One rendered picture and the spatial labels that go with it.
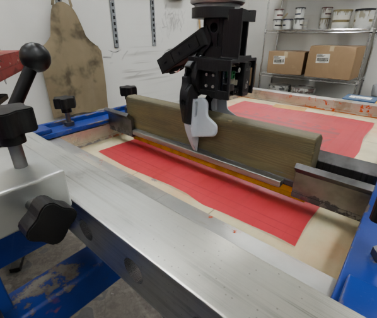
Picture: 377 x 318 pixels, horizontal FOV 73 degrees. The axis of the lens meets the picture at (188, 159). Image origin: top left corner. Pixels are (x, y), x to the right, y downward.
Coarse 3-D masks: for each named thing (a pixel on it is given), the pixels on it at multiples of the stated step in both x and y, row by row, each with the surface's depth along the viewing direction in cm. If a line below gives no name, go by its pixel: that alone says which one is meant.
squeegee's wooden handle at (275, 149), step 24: (144, 120) 52; (168, 120) 47; (216, 120) 40; (240, 120) 38; (216, 144) 42; (240, 144) 38; (264, 144) 36; (288, 144) 34; (312, 144) 32; (264, 168) 37; (288, 168) 35
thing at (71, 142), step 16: (256, 96) 97; (272, 96) 93; (288, 96) 89; (304, 96) 86; (352, 112) 78; (368, 112) 75; (96, 128) 57; (64, 144) 48; (80, 144) 55; (96, 160) 42; (112, 176) 37; (128, 176) 37; (144, 192) 33; (160, 192) 33; (176, 208) 30; (192, 208) 30; (208, 224) 28; (224, 224) 28; (240, 240) 25; (256, 240) 25; (272, 256) 24; (288, 256) 24; (288, 272) 22; (304, 272) 22; (320, 272) 22; (320, 288) 21
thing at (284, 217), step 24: (312, 120) 73; (336, 120) 73; (336, 144) 57; (360, 144) 57; (192, 192) 39; (216, 192) 39; (240, 192) 39; (264, 192) 39; (240, 216) 34; (264, 216) 34; (288, 216) 34; (288, 240) 30
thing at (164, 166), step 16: (272, 112) 80; (288, 112) 80; (128, 144) 57; (144, 144) 57; (128, 160) 50; (144, 160) 50; (160, 160) 50; (176, 160) 50; (160, 176) 44; (176, 176) 44
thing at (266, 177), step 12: (132, 132) 54; (144, 132) 52; (168, 144) 47; (180, 144) 46; (204, 156) 42; (216, 156) 42; (228, 168) 40; (240, 168) 38; (252, 168) 38; (264, 180) 36; (276, 180) 35
